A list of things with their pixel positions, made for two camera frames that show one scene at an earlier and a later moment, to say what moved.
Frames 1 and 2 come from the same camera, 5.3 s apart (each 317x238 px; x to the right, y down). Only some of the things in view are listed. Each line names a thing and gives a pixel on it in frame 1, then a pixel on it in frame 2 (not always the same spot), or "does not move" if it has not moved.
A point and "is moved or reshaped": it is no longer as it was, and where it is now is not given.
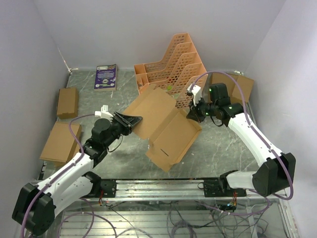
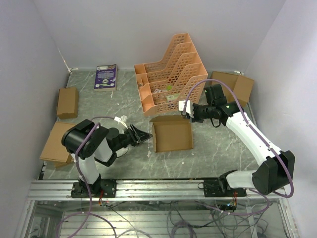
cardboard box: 169,130 is moved or reshaped
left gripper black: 127,122 to 137,136
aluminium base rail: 173,191 does not move
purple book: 105,78 does not move
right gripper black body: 204,109 does not move
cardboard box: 62,145 does not move
